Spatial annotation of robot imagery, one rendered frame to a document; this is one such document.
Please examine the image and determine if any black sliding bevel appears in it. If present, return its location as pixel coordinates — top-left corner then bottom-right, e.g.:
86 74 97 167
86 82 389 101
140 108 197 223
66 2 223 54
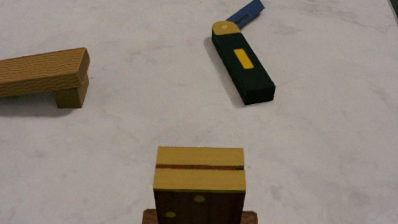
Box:
211 0 276 105

